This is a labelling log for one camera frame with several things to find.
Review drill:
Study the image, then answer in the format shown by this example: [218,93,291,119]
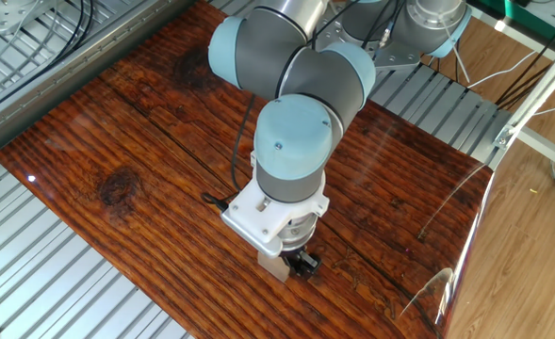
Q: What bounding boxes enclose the pale wooden cube block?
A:
[256,251,291,283]

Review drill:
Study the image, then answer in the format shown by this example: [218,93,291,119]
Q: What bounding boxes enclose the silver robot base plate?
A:
[370,27,432,74]

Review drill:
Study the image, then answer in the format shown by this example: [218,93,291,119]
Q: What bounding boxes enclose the thin white cable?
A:
[466,49,538,90]

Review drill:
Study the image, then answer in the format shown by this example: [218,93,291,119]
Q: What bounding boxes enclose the black cable silver connector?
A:
[312,0,406,53]

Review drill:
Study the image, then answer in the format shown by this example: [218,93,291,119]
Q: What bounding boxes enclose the glossy wood grain mat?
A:
[0,0,494,339]

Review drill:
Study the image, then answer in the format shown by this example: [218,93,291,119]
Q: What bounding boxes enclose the black cables beside post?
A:
[495,11,555,110]

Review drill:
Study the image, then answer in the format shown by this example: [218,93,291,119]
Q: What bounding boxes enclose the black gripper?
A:
[279,244,323,280]

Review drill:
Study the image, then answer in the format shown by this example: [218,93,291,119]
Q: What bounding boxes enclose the tangled black cable bundle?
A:
[0,0,258,213]

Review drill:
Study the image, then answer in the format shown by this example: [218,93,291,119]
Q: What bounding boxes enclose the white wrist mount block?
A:
[220,150,331,259]

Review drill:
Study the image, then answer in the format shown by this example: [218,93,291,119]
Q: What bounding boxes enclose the white aluminium frame post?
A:
[486,32,555,170]

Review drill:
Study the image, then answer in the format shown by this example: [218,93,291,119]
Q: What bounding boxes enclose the grey wire rack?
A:
[0,0,137,112]

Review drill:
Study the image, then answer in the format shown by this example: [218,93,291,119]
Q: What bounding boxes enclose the white aluminium crossbar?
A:
[516,125,555,176]

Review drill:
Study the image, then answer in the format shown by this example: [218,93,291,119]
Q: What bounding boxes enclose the grey metal rail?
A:
[0,0,198,164]

